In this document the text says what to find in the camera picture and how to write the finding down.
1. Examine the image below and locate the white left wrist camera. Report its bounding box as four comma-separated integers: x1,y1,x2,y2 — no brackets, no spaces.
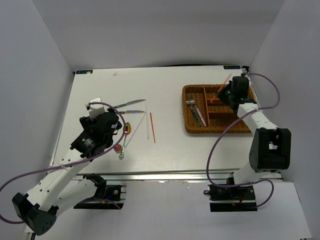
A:
85,97,105,121

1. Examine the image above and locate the aluminium table frame rail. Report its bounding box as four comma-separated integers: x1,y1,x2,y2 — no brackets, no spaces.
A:
44,167,286,181

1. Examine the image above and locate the table logo sticker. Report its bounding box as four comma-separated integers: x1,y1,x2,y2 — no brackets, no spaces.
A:
223,65,241,70
75,69,93,75

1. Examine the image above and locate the gold iridescent spoon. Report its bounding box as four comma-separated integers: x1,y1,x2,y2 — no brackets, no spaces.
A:
118,122,132,160

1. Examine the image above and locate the brown wicker cutlery basket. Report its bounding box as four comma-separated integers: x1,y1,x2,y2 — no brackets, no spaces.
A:
181,84,259,134

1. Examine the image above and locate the table logo sticker left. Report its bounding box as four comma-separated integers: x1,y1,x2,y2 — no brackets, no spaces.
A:
75,69,93,75

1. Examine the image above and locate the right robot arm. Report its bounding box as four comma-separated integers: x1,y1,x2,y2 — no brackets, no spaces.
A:
218,75,292,200

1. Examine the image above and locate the orange chopstick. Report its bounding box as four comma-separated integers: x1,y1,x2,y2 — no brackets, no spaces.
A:
149,112,156,143
210,73,232,104

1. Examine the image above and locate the long white chopstick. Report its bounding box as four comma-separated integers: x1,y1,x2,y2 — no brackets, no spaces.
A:
124,112,146,148

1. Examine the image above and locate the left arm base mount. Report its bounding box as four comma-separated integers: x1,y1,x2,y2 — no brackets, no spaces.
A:
73,173,127,210

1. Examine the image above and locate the teal handled knife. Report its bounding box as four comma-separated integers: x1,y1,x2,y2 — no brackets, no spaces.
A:
114,99,146,109

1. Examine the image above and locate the small rainbow spoon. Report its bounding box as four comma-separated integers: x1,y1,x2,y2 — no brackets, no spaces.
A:
112,143,123,154

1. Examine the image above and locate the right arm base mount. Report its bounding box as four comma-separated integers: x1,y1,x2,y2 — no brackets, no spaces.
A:
203,184,258,213

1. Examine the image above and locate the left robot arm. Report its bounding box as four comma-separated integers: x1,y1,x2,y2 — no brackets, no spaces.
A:
12,112,122,236

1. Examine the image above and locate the table logo sticker right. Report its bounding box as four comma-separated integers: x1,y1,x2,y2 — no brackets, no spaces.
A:
223,65,241,70

